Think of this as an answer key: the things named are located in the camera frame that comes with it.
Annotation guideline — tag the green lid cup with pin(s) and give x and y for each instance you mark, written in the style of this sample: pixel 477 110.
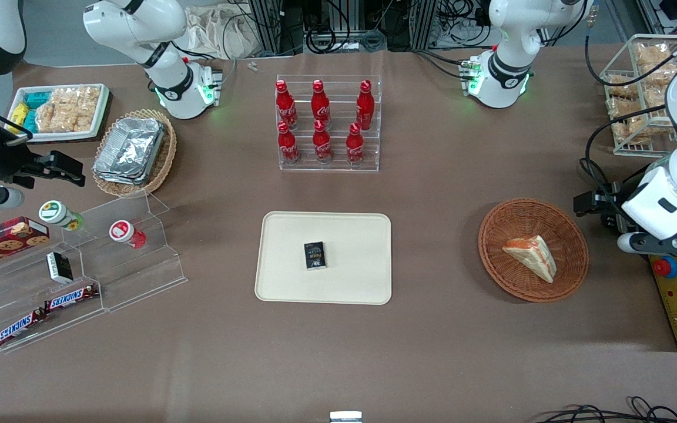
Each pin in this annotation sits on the green lid cup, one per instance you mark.
pixel 56 212

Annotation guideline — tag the red cookie box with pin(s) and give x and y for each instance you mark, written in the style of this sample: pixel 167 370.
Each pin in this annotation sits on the red cookie box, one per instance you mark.
pixel 3 241

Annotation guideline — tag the stack of foil trays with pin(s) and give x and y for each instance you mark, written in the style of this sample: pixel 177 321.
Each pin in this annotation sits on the stack of foil trays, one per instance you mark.
pixel 130 150

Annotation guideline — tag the small clear plastic clip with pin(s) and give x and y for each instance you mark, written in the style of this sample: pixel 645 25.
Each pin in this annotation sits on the small clear plastic clip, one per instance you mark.
pixel 252 66

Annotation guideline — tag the oval wicker basket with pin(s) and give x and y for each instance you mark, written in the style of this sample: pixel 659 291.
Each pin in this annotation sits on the oval wicker basket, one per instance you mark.
pixel 165 155

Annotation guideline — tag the beige plastic tray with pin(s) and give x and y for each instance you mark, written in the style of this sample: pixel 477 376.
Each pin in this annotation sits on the beige plastic tray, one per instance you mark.
pixel 350 235

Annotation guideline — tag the triangle sandwich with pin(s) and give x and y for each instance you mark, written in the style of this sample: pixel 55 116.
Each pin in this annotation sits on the triangle sandwich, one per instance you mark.
pixel 532 255

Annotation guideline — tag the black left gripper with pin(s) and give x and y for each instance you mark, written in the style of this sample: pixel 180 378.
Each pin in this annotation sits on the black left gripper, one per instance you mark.
pixel 610 204

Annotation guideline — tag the round brown wicker basket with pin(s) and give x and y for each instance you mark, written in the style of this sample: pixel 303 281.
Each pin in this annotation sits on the round brown wicker basket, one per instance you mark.
pixel 515 270

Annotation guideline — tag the black and white small box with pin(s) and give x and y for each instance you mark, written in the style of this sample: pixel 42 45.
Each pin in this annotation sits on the black and white small box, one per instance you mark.
pixel 59 267

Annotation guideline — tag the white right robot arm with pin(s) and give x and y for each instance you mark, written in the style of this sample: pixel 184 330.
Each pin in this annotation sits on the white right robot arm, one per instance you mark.
pixel 169 88

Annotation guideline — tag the teal snack packet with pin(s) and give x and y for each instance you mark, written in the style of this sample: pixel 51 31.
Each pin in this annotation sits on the teal snack packet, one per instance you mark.
pixel 29 121
pixel 37 100

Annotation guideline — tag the aluminium frame post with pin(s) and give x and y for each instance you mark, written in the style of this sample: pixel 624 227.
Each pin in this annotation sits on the aluminium frame post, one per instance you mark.
pixel 424 23
pixel 267 26

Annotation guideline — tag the small black card box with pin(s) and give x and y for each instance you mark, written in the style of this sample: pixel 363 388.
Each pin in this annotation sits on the small black card box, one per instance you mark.
pixel 315 256

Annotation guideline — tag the red cola bottle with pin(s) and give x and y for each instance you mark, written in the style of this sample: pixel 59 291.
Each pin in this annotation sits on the red cola bottle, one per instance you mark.
pixel 285 106
pixel 322 144
pixel 320 104
pixel 355 145
pixel 288 145
pixel 365 107

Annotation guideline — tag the clear acrylic step shelf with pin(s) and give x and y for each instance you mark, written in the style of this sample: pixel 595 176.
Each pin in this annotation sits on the clear acrylic step shelf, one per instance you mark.
pixel 138 276

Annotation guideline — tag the clear fried snack bag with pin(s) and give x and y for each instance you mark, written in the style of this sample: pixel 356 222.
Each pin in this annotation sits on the clear fried snack bag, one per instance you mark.
pixel 625 107
pixel 651 54
pixel 632 130
pixel 620 85
pixel 664 73
pixel 656 97

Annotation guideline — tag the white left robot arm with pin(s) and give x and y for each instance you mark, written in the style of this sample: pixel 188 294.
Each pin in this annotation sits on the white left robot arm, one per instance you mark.
pixel 509 64

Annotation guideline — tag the red lid cup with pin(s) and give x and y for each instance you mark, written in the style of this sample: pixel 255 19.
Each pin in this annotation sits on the red lid cup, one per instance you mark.
pixel 122 231

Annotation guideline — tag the clear acrylic bottle rack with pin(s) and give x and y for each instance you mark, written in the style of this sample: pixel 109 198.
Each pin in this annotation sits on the clear acrylic bottle rack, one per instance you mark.
pixel 338 167

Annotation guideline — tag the clear rice cracker bag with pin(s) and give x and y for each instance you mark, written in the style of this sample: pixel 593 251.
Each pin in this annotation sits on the clear rice cracker bag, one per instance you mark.
pixel 83 106
pixel 53 117

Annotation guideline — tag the beige canvas bag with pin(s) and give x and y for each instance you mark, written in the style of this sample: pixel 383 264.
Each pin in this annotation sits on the beige canvas bag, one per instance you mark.
pixel 221 29

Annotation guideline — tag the yellow snack packet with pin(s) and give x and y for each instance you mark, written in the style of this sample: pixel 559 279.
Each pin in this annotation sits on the yellow snack packet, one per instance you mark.
pixel 18 114

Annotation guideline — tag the white rectangular snack tray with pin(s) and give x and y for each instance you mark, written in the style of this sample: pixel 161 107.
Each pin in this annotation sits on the white rectangular snack tray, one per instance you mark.
pixel 100 111

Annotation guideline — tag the snickers bar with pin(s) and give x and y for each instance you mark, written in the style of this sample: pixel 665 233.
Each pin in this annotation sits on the snickers bar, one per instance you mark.
pixel 20 328
pixel 71 298

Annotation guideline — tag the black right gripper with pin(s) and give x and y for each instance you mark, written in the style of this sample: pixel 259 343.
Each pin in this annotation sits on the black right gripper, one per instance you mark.
pixel 8 161

